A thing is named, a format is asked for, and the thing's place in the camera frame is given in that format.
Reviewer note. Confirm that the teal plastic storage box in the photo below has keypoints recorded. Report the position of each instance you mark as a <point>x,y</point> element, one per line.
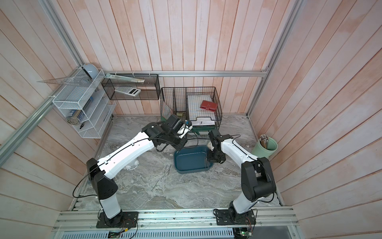
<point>191,160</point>

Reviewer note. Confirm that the black wire desk organizer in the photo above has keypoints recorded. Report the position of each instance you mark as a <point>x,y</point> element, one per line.
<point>174,102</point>

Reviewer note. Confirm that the silver roll on shelf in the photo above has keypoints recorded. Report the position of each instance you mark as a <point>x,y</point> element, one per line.
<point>74,117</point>

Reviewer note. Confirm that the clear triangle ruler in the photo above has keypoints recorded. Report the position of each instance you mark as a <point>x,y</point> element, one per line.
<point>78,81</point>

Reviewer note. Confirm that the green pen holder cup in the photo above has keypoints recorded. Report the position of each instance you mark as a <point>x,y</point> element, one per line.
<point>265,147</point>

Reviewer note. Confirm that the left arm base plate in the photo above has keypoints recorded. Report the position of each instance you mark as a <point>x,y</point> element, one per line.
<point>121,220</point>

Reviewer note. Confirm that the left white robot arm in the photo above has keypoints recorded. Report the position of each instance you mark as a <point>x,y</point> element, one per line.
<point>101,172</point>

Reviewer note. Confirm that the white calculator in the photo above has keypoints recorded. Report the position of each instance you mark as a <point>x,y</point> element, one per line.
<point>130,91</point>

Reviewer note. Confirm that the aluminium mounting rail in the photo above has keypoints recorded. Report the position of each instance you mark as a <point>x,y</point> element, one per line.
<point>260,223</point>

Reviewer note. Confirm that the white wire wall shelf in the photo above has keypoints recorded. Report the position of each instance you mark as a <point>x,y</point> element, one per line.
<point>94,103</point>

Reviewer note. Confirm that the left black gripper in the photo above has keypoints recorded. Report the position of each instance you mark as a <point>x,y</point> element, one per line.
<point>182,142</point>

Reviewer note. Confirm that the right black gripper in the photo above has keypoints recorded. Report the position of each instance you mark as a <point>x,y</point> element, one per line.
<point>211,159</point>

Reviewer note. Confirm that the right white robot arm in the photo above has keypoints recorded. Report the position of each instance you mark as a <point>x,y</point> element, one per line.
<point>257,180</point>

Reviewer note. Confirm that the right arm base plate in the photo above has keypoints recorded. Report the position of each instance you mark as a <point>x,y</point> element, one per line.
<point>230,217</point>

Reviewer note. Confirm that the long green ruler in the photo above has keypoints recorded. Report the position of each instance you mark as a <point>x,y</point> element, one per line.
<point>124,78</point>

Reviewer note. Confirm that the red wallet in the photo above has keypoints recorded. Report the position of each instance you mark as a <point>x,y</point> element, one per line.
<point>209,106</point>

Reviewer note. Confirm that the black wire wall basket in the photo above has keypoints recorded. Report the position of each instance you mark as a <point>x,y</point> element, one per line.
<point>131,86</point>

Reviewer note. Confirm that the white twin-bell alarm clock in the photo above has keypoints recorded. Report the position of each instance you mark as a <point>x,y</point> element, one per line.
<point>133,165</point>

